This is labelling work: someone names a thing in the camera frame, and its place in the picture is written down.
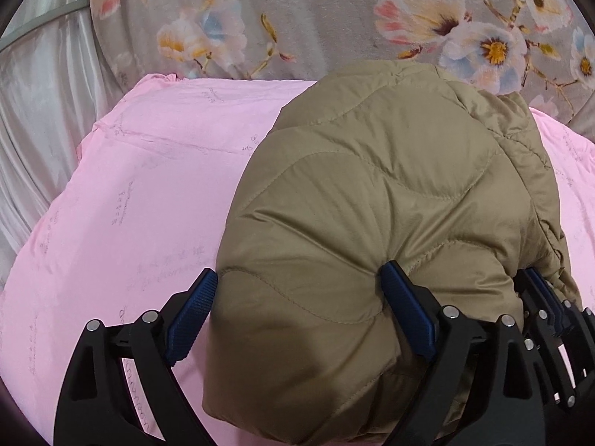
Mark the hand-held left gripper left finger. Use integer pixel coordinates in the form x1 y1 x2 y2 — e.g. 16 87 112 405
53 267 219 446

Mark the grey floral blanket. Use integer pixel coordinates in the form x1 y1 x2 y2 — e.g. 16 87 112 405
88 0 595 142

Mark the grey-green bar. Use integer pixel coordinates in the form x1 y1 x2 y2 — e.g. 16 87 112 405
0 0 92 52

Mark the khaki quilted puffer jacket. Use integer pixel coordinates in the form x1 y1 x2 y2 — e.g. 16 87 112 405
202 59 584 446

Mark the pink quilt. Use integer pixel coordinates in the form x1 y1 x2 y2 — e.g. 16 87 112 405
0 73 595 446

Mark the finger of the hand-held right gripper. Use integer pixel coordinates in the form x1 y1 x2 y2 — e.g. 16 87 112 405
546 282 595 379
514 267 577 410

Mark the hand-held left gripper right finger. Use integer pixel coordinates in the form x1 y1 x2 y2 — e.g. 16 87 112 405
380 261 547 446

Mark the white satin curtain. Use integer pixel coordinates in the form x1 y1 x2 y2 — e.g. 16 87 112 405
0 0 135 284

